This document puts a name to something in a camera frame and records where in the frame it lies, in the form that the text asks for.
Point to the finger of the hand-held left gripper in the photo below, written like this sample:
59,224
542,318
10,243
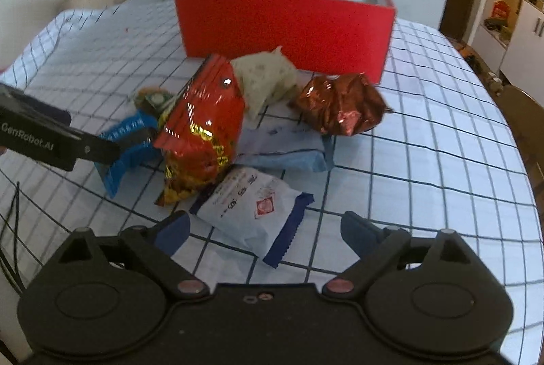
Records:
97,148

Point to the red snack bag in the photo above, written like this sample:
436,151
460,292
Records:
199,114

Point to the white low cabinet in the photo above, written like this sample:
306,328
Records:
486,42

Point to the beige snack bag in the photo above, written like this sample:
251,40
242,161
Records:
263,76

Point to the red cardboard box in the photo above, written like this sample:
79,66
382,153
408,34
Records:
276,29

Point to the light blue snack packet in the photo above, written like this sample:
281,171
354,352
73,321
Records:
289,148

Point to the green snack packet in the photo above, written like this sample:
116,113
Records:
153,99

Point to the white storage cabinet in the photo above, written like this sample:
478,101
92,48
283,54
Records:
525,46

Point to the white blue-edged snack packet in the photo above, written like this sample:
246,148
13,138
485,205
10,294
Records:
250,212

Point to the checkered tablecloth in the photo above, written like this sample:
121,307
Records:
425,178

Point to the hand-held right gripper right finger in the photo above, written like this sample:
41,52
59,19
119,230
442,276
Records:
359,233

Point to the brown foil snack bag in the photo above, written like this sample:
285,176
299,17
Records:
340,105

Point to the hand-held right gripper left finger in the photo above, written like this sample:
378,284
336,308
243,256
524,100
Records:
176,231

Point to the red decoration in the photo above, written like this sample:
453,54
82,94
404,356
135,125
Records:
500,10

